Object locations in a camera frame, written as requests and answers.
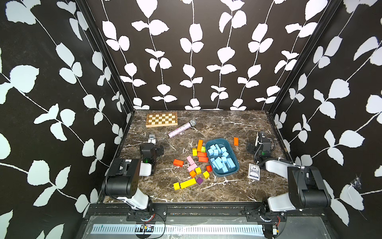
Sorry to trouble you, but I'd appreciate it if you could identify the light blue long block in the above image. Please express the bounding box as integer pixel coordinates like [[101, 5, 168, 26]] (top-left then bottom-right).
[[227, 158, 236, 169]]

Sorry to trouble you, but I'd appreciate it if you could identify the light blue thin block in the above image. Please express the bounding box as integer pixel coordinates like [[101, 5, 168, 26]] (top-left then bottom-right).
[[211, 158, 223, 170]]

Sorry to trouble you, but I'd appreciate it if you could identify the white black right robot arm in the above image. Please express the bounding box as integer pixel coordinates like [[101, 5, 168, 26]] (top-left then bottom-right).
[[246, 140, 331, 214]]

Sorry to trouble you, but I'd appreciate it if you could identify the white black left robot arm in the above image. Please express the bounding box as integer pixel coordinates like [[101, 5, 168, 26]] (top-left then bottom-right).
[[101, 142, 164, 213]]

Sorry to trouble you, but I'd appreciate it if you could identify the playing card box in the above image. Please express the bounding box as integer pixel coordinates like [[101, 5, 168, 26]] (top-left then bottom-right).
[[248, 163, 260, 181]]

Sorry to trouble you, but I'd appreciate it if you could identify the red block left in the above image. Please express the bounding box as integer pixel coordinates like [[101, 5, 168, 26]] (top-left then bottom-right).
[[173, 159, 184, 167]]

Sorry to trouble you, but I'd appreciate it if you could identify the wooden chessboard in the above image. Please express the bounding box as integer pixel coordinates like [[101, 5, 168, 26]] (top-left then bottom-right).
[[146, 112, 178, 128]]

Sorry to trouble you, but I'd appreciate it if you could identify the pink block upper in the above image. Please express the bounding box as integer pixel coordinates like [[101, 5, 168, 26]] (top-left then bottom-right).
[[187, 156, 195, 166]]

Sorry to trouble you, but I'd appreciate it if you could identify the pink block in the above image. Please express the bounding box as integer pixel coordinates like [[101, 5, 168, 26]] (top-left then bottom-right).
[[187, 156, 195, 166], [188, 163, 198, 172]]

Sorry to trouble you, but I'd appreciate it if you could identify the dark teal plastic tray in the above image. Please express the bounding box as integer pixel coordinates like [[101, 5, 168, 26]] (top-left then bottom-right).
[[206, 138, 240, 177]]

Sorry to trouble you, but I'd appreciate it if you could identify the small yellow cube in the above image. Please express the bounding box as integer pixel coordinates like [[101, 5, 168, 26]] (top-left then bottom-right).
[[173, 182, 181, 190]]

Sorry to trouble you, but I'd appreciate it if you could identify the yellow block upper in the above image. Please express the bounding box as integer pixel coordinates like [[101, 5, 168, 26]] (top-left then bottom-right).
[[192, 148, 198, 156]]

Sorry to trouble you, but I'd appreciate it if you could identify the pink block lower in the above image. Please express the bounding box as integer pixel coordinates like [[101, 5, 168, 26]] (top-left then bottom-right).
[[188, 163, 198, 172]]

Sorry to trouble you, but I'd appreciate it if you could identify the long yellow block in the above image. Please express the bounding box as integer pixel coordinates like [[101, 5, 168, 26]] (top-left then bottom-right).
[[180, 178, 197, 189]]

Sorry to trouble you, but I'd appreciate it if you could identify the tall orange block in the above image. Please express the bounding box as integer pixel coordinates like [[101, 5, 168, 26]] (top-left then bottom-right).
[[197, 140, 203, 152]]

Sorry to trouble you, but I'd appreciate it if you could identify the purple glitter microphone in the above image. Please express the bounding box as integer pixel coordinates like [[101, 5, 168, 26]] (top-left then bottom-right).
[[168, 119, 197, 138]]

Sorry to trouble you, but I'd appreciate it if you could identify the purple cube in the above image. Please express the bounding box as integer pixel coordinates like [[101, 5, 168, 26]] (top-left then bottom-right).
[[196, 177, 204, 185]]

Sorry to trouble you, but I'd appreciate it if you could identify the yellow cube lower centre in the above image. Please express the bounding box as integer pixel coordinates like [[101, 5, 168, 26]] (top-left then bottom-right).
[[203, 171, 210, 179]]

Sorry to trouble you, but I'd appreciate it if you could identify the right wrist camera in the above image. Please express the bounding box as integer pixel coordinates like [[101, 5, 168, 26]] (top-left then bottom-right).
[[256, 131, 268, 144]]

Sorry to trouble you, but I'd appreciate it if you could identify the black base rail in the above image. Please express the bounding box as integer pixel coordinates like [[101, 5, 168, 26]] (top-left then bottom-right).
[[85, 202, 325, 224]]

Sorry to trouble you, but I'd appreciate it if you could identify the white slotted cable duct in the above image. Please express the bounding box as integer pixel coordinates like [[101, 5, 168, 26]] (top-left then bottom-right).
[[91, 224, 264, 236]]

